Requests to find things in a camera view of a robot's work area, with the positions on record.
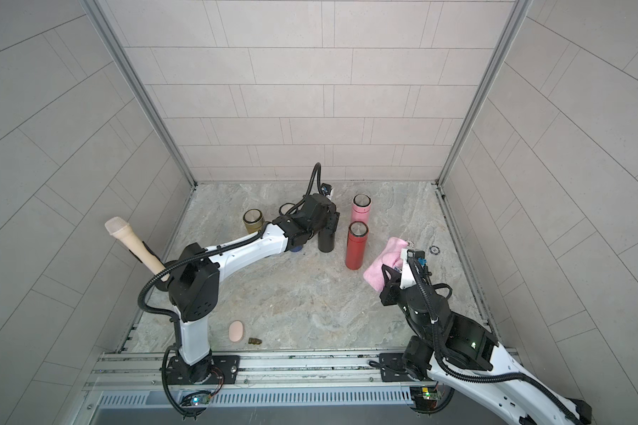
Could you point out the pink oval soap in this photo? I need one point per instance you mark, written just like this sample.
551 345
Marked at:
236 331

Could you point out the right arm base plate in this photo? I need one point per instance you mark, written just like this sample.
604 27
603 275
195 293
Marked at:
402 367

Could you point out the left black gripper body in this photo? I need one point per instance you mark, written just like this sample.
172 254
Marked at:
330 221

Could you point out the pink thermos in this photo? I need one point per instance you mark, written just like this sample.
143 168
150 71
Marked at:
361 208

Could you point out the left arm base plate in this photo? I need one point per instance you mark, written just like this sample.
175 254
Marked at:
223 369

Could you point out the aluminium front rail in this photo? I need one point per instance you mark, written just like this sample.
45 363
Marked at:
285 369

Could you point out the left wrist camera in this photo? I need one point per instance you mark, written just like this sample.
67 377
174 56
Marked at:
326 189

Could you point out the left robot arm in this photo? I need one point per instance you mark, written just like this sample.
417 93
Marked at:
187 290

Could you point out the left circuit board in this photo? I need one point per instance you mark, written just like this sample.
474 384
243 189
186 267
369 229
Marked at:
196 399

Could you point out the circuit board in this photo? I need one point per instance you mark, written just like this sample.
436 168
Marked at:
196 399
424 400

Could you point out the black thermos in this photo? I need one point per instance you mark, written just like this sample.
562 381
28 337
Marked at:
326 240

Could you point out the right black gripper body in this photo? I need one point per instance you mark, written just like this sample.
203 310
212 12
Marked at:
394 296

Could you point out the right circuit board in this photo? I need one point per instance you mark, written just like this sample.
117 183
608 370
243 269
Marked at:
424 400

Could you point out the pink cloth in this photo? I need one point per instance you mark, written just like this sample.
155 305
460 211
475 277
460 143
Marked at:
390 257

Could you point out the red thermos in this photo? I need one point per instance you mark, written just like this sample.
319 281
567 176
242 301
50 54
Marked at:
357 237

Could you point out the beige microphone-shaped holder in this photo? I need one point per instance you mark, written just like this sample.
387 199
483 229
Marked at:
122 231

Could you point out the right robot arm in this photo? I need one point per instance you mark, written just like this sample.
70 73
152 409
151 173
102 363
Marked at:
450 353

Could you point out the gold thermos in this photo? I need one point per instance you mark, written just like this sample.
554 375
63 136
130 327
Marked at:
253 220

